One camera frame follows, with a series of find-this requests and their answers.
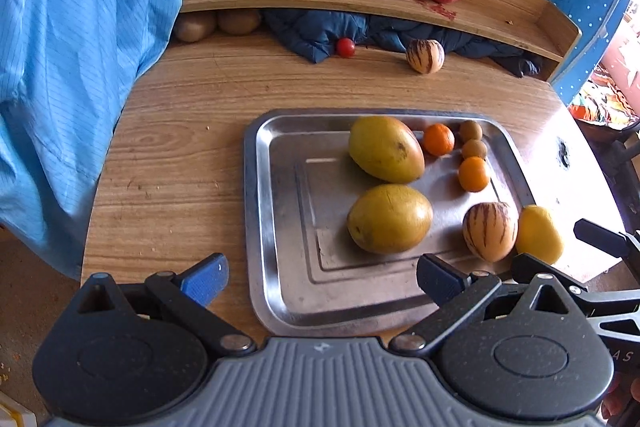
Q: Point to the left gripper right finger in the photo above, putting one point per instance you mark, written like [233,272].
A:
[460,298]

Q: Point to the striped pepino melon back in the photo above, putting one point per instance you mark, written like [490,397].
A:
[425,56]

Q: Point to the small red cherry tomato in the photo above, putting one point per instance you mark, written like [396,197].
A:
[345,47]

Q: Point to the brown kiwi left under shelf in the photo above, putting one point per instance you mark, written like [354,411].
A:
[194,26]

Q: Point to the brown kiwi right under shelf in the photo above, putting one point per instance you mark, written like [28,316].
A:
[238,22]

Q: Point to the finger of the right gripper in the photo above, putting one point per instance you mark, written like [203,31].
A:
[621,245]
[525,267]

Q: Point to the person's right hand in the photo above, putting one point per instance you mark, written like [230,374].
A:
[620,406]

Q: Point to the small orange mandarin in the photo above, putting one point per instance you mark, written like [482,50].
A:
[473,174]

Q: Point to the brown kiwi under shelf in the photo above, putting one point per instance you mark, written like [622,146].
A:
[194,26]
[238,22]

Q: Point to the light blue striped cloth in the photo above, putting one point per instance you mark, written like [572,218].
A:
[67,69]

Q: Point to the yellow mango with spot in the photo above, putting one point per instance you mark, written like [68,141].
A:
[386,148]

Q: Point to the silver metal tray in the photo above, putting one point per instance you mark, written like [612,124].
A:
[307,276]

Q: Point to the striped pepino melon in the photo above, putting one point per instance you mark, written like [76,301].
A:
[425,56]
[490,229]

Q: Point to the dark blue padded jacket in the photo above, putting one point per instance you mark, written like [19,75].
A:
[313,34]

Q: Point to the golden brown pear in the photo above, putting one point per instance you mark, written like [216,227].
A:
[389,219]

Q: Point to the black office chair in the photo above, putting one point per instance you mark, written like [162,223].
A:
[616,151]

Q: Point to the striped pepino melon front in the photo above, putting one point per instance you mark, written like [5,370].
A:
[490,229]

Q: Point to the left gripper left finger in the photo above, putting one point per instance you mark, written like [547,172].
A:
[182,299]

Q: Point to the round yellow lemon fruit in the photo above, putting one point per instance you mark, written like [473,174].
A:
[537,235]

